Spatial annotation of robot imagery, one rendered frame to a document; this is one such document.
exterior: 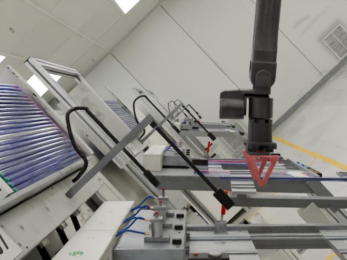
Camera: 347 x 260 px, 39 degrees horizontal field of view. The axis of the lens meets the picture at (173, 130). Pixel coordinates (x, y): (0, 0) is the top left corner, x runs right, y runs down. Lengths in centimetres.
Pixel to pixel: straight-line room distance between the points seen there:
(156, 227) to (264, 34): 50
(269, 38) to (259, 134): 22
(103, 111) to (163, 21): 670
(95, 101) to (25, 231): 143
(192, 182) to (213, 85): 668
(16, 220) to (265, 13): 70
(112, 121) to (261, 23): 115
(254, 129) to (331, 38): 792
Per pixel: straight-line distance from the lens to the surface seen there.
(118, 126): 217
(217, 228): 128
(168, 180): 206
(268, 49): 116
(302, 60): 891
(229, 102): 116
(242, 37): 879
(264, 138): 117
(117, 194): 209
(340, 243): 123
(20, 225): 81
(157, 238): 99
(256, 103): 117
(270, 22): 116
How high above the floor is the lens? 130
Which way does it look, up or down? 1 degrees down
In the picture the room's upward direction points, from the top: 43 degrees counter-clockwise
